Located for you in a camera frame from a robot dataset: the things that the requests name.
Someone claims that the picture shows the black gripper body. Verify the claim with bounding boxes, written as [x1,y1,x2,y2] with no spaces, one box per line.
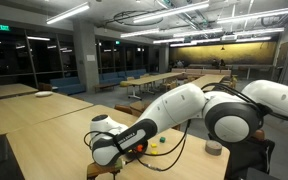
[111,169,122,180]

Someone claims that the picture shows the black bowl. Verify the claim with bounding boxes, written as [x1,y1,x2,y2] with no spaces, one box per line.
[126,139,149,160]

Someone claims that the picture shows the brown leather chair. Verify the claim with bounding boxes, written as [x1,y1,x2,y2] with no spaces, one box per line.
[251,129,267,141]
[113,104,134,116]

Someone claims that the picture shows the low wooden bench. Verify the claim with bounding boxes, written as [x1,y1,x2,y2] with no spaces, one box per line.
[93,82,116,94]

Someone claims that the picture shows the long blue sofa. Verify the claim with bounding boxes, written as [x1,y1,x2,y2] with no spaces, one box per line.
[98,68,148,85]

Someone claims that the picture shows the short blue sofa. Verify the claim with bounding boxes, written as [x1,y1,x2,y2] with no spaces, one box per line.
[49,76,87,96]

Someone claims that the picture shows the long wooden dining table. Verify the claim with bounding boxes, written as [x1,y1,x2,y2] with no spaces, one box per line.
[127,71,185,100]
[191,73,226,93]

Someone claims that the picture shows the white oval object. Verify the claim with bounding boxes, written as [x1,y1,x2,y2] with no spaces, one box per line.
[34,90,54,98]

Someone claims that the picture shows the light wooden table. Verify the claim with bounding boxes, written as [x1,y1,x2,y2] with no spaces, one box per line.
[0,92,94,154]
[0,83,39,102]

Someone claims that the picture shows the dark wooden chair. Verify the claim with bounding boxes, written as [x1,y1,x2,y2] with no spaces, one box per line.
[38,82,54,92]

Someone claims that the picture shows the long ceiling light tube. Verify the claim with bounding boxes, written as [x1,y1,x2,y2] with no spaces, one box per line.
[119,27,161,39]
[152,37,186,44]
[45,1,91,25]
[216,4,288,24]
[132,0,210,24]

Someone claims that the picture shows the tan wrist camera box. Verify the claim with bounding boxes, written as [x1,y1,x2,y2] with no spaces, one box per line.
[86,162,121,178]

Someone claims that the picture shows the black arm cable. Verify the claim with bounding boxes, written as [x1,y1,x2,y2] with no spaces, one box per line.
[83,119,192,173]

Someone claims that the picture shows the grey duct tape roll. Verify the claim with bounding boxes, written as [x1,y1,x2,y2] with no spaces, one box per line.
[204,139,223,156]

